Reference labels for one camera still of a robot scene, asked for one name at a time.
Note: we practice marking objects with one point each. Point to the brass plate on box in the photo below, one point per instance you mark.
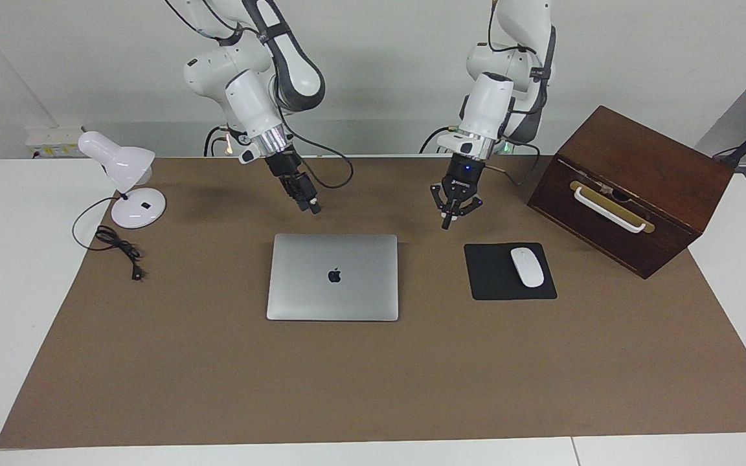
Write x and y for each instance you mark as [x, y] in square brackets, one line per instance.
[650, 228]

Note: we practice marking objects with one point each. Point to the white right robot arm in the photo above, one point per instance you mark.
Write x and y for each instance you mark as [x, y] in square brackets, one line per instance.
[243, 97]

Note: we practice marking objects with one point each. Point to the white computer mouse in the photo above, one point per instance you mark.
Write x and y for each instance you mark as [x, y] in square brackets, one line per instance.
[527, 266]

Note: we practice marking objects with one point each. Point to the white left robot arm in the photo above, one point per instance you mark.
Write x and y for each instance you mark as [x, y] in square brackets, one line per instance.
[493, 103]

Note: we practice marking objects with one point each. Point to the brown table mat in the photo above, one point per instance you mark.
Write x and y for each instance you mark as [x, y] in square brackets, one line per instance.
[373, 388]

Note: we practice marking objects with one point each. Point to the white power strip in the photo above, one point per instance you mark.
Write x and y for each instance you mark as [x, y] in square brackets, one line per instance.
[52, 142]

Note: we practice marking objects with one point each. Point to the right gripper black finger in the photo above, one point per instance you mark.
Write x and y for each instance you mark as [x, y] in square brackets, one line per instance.
[296, 193]
[309, 194]

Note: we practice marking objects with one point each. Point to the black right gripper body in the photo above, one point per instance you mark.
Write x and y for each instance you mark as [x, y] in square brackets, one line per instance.
[282, 165]

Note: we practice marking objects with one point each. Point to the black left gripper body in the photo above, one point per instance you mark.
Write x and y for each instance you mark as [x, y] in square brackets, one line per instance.
[463, 175]

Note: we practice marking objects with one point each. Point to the silver laptop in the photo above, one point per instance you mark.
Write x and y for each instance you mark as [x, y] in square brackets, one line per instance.
[360, 285]

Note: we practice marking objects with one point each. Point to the dark wooden box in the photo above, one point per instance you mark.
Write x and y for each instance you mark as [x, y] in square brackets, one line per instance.
[645, 155]

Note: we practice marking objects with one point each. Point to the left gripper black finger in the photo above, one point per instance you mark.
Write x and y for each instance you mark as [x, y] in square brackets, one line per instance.
[470, 206]
[445, 210]

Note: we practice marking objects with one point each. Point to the black mouse pad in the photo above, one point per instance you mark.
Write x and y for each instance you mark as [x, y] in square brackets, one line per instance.
[489, 275]

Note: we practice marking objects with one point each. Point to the white desk lamp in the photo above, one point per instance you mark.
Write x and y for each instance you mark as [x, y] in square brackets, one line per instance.
[117, 158]

